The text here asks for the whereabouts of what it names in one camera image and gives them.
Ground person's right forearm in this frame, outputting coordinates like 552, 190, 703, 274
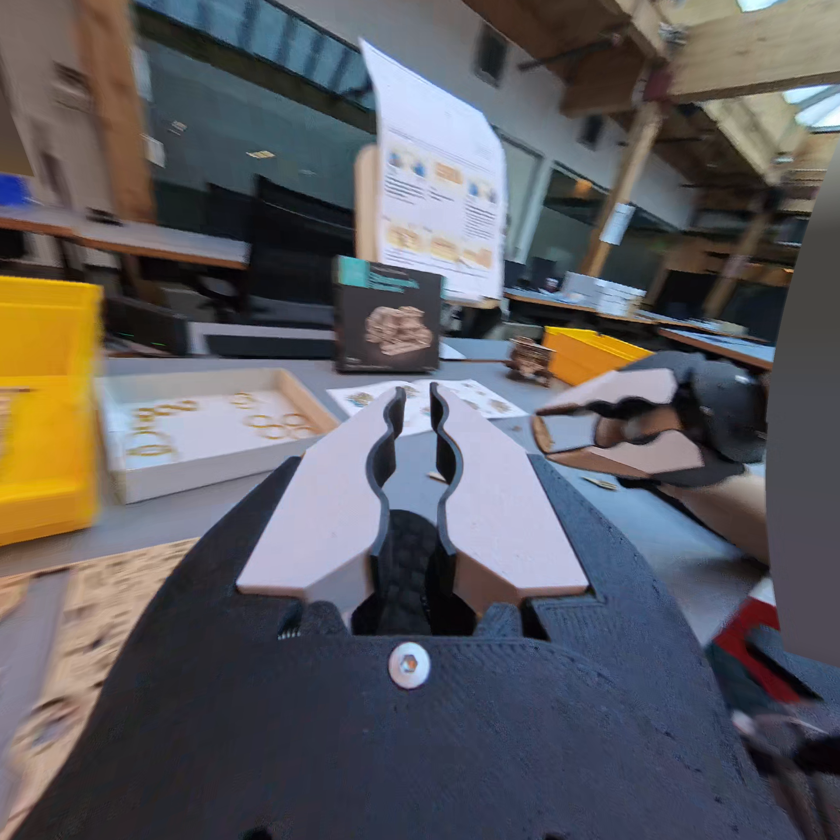
646, 469, 772, 567

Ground long background workbench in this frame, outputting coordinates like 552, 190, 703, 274
0, 206, 253, 271

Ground open instruction booklet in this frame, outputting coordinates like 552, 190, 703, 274
326, 377, 529, 439

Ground black model kit box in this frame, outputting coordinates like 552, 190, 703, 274
331, 255, 444, 375

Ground assembled wooden model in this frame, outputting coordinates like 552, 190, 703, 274
507, 336, 557, 385

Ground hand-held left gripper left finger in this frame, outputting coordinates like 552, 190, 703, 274
236, 386, 408, 632

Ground wooden post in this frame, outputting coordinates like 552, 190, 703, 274
581, 98, 664, 277

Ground yellow storage bin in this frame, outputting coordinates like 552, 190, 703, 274
542, 325, 654, 388
0, 274, 106, 547

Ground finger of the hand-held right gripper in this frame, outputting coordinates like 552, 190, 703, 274
543, 408, 710, 480
535, 367, 682, 421

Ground laser-cut wooden puzzle sheet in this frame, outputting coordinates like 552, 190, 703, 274
0, 537, 201, 815

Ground dark monitor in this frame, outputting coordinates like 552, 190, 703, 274
248, 174, 358, 309

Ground wooden sheet stand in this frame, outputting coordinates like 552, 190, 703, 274
353, 144, 383, 263

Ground printed instruction sheet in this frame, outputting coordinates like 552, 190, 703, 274
359, 38, 509, 301

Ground grey desk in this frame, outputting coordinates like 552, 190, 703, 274
0, 338, 775, 840

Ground white tray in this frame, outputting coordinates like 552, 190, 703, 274
95, 367, 341, 505

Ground stack of white boxes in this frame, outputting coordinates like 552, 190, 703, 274
563, 270, 647, 317

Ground pile of tan rubber bands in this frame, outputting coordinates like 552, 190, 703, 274
125, 390, 319, 459

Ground black desktop device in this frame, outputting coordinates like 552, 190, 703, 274
105, 295, 191, 355

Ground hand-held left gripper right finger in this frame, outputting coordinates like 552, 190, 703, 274
428, 383, 589, 630

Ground red and black object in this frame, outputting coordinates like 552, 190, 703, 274
705, 577, 821, 703

